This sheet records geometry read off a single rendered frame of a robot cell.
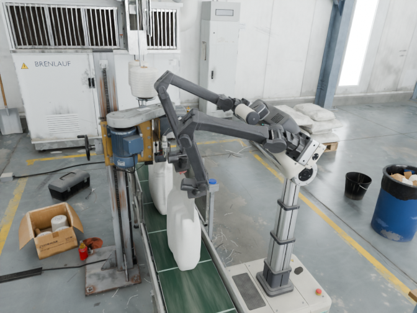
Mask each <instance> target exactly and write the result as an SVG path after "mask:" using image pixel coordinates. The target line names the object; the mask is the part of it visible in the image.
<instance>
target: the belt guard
mask: <svg viewBox="0 0 417 313"><path fill-rule="evenodd" d="M156 104H157V105H156ZM156 104H150V105H146V107H149V108H150V109H147V110H144V111H137V109H142V108H139V107H134V108H131V109H124V110H121V111H115V112H111V113H108V114H107V115H106V117H107V125H108V126H110V127H115V128H127V127H132V126H134V125H138V124H141V123H143V122H146V121H148V120H151V119H154V118H156V117H159V116H162V115H165V112H164V109H163V107H162V105H161V103H156ZM172 104H173V107H174V110H176V107H175V102H172Z"/></svg>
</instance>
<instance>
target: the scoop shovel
mask: <svg viewBox="0 0 417 313"><path fill-rule="evenodd" d="M0 86H1V91H2V96H3V100H4V106H5V109H0V129H1V132H2V134H3V135H7V134H13V133H23V131H22V126H21V123H20V117H19V111H18V109H17V108H10V109H8V107H7V102H6V97H5V94H4V88H3V85H2V79H1V74H0Z"/></svg>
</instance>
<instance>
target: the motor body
mask: <svg viewBox="0 0 417 313"><path fill-rule="evenodd" d="M135 131H136V128H135V126H133V128H132V129H130V130H124V131H119V130H114V129H113V127H112V128H111V129H110V134H111V141H112V151H113V158H114V164H115V165H116V166H117V167H118V168H123V169H127V168H132V167H134V162H133V155H129V154H128V153H127V152H126V151H124V150H123V138H124V137H128V136H131V135H135ZM137 163H138V155H137V153H136V154H135V165H136V164H137Z"/></svg>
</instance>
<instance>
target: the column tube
mask: <svg viewBox="0 0 417 313"><path fill-rule="evenodd" d="M92 56H93V62H94V72H95V78H96V88H97V98H98V103H99V113H100V119H101V121H102V122H103V121H107V117H106V115H107V104H106V96H105V86H104V76H103V71H100V66H99V60H108V67H109V70H108V71H106V75H107V79H106V80H107V87H108V93H109V105H110V112H115V111H119V103H118V95H117V82H116V75H115V62H114V53H113V52H93V53H92ZM113 169H114V167H113V165H109V166H106V171H107V181H108V187H109V197H110V206H111V213H112V222H113V228H114V238H115V248H116V254H117V264H118V270H122V269H123V267H122V262H123V253H122V242H121V235H120V224H119V212H118V207H117V196H116V190H115V178H114V171H113ZM115 177H117V182H118V188H116V189H119V200H120V212H121V218H122V230H123V242H124V248H125V253H126V257H127V261H128V268H133V259H132V246H131V239H130V225H129V218H128V205H127V192H126V184H125V172H124V171H117V176H115Z"/></svg>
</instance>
